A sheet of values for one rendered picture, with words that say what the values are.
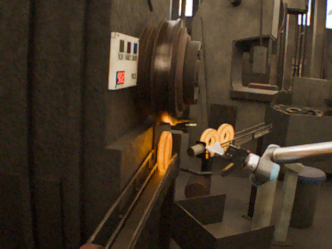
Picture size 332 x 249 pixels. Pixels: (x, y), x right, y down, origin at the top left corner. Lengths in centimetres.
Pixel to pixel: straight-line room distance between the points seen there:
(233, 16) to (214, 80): 83
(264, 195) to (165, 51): 128
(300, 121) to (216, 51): 139
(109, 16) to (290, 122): 271
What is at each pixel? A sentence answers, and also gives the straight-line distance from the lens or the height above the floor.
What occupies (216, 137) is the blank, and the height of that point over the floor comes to 73.
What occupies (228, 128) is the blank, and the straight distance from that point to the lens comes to 211.
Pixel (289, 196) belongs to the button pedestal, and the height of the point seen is 35.
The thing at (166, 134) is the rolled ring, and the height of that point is 84.
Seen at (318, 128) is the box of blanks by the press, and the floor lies 61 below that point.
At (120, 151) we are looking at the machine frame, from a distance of 108.
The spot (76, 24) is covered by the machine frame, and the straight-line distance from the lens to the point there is 107.
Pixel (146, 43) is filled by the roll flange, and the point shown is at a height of 123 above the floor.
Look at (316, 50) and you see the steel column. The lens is 1032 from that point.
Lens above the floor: 115
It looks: 10 degrees down
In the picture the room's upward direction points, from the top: 4 degrees clockwise
